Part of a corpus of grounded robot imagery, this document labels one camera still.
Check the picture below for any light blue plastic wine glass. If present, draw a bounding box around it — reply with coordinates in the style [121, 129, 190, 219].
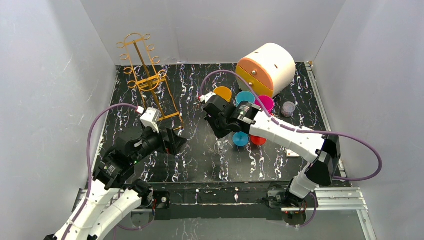
[235, 91, 256, 107]

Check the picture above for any red plastic wine glass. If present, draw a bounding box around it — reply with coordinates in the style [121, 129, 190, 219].
[250, 135, 267, 146]

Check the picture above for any magenta plastic wine glass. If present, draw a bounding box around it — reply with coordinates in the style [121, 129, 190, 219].
[254, 95, 275, 116]

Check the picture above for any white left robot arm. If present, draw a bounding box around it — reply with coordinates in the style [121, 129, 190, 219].
[45, 127, 188, 240]

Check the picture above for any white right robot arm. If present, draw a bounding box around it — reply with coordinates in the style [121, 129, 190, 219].
[198, 92, 341, 205]

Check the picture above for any orange plastic wine glass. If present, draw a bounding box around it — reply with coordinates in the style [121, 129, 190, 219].
[213, 86, 232, 103]

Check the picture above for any black marble table mat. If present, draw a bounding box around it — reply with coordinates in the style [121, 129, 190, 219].
[96, 62, 326, 183]

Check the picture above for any round drawer cabinet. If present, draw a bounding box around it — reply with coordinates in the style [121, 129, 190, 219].
[235, 43, 296, 98]

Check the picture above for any small white box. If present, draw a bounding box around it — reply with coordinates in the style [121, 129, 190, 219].
[285, 149, 300, 158]

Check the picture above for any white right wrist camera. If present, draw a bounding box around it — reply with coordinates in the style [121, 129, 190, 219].
[197, 92, 216, 104]

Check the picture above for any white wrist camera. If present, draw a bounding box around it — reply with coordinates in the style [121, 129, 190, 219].
[136, 106, 162, 133]
[197, 92, 216, 104]

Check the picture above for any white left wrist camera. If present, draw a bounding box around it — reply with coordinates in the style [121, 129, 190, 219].
[136, 106, 162, 133]

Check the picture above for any gold wire wine glass rack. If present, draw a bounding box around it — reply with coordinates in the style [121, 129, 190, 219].
[116, 32, 184, 130]

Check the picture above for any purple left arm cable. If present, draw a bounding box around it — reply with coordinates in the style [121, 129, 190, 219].
[61, 103, 157, 240]

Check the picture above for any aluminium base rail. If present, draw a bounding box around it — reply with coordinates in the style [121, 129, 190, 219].
[64, 188, 379, 240]

